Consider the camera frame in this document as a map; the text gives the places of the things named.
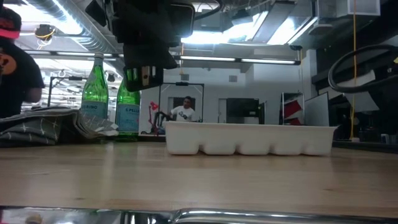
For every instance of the grey folded patterned cloth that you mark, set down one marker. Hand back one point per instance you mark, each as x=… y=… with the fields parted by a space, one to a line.
x=40 y=127

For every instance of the grey wall box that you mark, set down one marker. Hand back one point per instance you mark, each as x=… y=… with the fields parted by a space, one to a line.
x=233 y=78
x=184 y=77

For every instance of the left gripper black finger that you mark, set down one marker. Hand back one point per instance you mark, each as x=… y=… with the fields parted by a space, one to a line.
x=155 y=85

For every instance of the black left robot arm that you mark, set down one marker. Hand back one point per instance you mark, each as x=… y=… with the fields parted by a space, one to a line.
x=98 y=12

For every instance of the green glass water bottle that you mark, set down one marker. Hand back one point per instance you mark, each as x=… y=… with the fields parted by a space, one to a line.
x=128 y=115
x=94 y=90

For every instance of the white plastic cutlery organizer tray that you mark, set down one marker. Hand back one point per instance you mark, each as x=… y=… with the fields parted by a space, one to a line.
x=248 y=137

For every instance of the red and white shelf rack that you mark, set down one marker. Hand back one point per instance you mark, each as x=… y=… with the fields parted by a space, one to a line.
x=292 y=109

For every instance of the long ceiling light strip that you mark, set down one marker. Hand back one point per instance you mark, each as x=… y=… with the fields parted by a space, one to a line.
x=267 y=61

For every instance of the person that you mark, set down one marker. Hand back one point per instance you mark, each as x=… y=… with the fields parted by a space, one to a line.
x=18 y=77
x=183 y=113

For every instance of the red desk lamp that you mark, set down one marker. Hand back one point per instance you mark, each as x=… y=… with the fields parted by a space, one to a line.
x=154 y=105

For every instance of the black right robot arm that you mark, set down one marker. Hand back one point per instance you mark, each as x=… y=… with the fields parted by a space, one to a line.
x=385 y=102

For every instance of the white board panel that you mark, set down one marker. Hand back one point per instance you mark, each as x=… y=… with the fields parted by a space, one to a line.
x=317 y=110

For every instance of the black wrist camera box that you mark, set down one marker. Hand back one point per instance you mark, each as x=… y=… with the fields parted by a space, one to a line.
x=183 y=18

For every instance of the black metal frame stand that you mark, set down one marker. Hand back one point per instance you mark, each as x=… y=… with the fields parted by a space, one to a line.
x=75 y=78
x=182 y=84

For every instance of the black yellow ceiling reel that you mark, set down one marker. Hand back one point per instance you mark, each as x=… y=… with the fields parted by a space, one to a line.
x=45 y=31

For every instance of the silver ventilation duct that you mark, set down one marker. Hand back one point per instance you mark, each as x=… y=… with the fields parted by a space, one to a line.
x=93 y=34

